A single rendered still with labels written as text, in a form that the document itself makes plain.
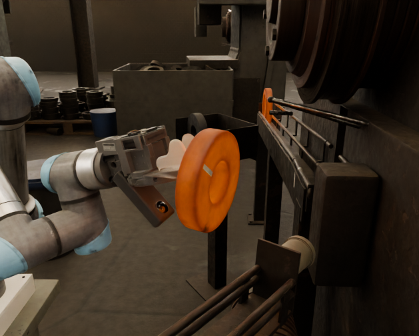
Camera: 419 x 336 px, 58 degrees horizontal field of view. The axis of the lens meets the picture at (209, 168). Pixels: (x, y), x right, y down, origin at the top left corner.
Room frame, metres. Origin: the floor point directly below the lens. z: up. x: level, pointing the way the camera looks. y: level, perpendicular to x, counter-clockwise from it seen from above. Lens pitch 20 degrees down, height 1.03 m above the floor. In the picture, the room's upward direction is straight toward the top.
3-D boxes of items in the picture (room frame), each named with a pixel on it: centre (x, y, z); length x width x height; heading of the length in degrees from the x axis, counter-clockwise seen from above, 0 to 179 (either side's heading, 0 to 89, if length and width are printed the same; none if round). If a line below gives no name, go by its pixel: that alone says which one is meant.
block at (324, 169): (0.66, -0.26, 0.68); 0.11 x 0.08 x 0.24; 88
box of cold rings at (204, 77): (3.67, 0.31, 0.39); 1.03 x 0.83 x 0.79; 92
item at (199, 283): (1.40, -0.02, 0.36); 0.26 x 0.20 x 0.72; 33
